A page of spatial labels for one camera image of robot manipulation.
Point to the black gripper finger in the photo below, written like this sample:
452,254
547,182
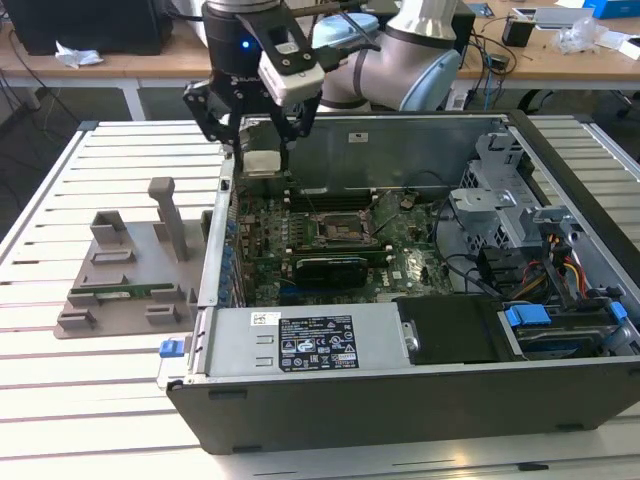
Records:
300,127
210,117

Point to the silver CPU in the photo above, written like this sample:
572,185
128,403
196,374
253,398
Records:
262,162

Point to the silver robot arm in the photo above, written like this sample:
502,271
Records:
380,65

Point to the CPU socket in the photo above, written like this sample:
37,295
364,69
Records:
342,227

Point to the large white bin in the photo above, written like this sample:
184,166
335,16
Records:
187,15

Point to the wooden desk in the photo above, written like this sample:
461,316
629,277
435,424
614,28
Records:
165,57

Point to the thin metal locking lever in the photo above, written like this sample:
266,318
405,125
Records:
311,201

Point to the black RAM slot bank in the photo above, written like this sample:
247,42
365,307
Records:
330,199

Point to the long installed RAM stick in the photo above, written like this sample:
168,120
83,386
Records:
340,250

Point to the round coin battery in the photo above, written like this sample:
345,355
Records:
409,202

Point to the large black computer tower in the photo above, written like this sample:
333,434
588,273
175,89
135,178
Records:
90,25

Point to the grey-brown parts rack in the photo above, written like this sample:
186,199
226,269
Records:
150,250

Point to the black graphics card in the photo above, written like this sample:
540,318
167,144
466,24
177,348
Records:
330,270

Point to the crumpled white paper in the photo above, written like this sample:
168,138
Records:
77,56

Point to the green motherboard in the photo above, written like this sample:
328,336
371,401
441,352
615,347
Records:
405,260

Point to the green RAM stick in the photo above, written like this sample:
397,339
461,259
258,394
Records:
125,290

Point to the grey metal drive cage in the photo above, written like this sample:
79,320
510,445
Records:
480,200

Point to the silver power supply unit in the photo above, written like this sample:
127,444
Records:
235,345

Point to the blue case latch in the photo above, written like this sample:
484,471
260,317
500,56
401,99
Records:
170,348

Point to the small black box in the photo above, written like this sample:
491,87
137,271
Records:
517,31

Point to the black plastic shroud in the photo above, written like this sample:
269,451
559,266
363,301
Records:
450,330

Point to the hard disk in blue carrier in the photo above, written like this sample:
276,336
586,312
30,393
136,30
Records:
527,316

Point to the clear plastic bag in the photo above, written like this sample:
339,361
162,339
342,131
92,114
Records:
582,35

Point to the black open PC case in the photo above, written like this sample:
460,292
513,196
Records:
400,415

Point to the blue cardboard box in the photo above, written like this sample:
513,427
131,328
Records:
612,7

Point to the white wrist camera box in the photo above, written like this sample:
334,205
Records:
295,82

